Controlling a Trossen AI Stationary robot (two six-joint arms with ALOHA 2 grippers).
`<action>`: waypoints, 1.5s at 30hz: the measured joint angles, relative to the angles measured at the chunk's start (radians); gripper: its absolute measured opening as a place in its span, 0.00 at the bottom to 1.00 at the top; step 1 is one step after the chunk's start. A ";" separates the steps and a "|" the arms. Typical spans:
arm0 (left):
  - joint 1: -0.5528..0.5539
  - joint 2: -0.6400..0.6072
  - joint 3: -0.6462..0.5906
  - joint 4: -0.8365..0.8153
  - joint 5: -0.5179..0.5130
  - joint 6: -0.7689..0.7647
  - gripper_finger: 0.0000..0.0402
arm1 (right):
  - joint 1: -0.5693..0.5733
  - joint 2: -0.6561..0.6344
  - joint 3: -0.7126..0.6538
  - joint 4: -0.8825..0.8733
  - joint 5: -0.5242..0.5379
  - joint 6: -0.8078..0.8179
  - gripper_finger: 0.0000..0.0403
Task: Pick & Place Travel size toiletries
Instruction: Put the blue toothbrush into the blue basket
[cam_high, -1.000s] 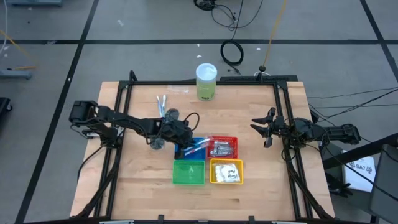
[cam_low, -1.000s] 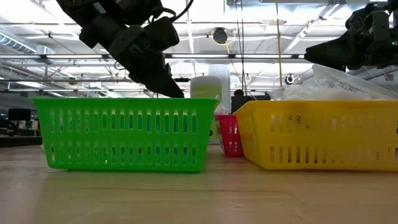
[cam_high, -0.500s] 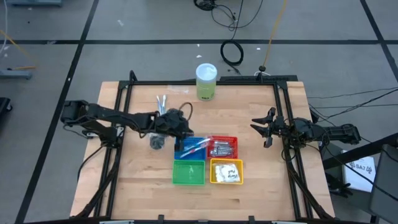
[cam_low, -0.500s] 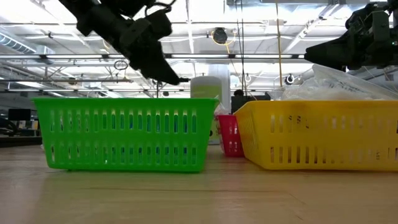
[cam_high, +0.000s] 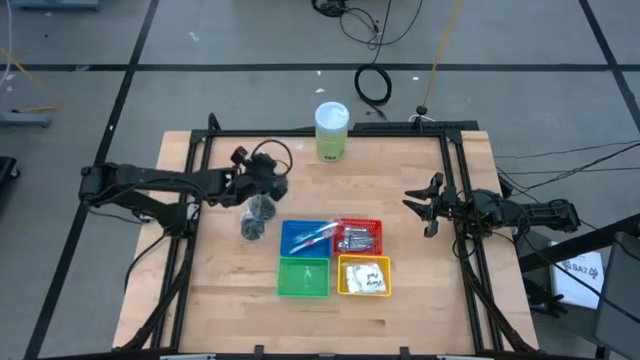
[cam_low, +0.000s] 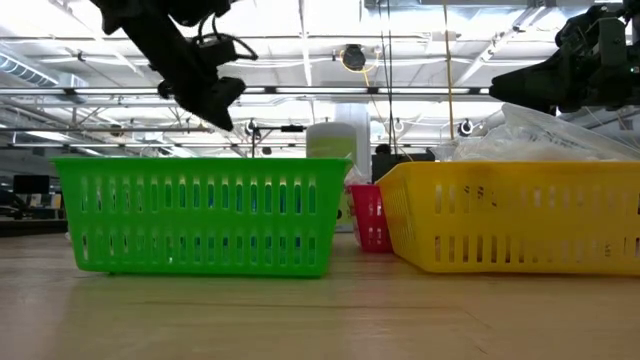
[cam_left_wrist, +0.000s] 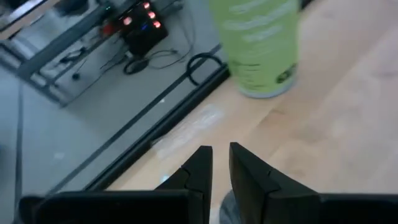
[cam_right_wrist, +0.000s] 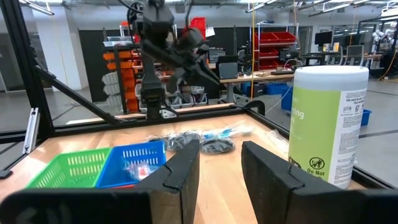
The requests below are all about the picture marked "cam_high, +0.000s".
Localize empty clear plastic bag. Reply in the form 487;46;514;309
269;135;305;152

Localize clear bag of cotton balls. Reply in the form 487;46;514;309
344;262;389;295

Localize grey bagged round items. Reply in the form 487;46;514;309
247;194;277;222

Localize yellow plastic basket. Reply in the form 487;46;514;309
336;253;393;298

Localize black coiled floor cable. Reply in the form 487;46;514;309
352;63;394;121

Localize black metal table frame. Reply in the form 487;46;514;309
112;113;541;360

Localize black tangled floor cable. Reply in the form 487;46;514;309
310;0;426;51

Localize green plastic basket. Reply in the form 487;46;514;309
276;256;332;300

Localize long yellow cable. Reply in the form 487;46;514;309
422;0;464;109

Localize black round post knob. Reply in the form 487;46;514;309
409;104;436;124

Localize grey floor base plate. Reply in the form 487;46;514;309
0;112;52;128

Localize black diagonal metal bar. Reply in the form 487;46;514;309
517;214;640;274

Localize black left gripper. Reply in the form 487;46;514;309
219;152;291;208

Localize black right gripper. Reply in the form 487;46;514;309
401;172;507;239

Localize orange floor cable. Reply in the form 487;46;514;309
0;47;61;114

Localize white cardboard box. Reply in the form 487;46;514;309
549;242;606;310

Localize black floor caster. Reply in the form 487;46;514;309
0;155;21;184

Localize green disinfecting wipes canister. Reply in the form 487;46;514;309
314;101;351;164

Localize bagged blue toothbrush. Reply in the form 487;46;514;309
293;221;342;245

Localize red plastic basket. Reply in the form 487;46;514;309
332;217;385;257

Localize blue plastic basket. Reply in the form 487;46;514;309
279;219;334;259

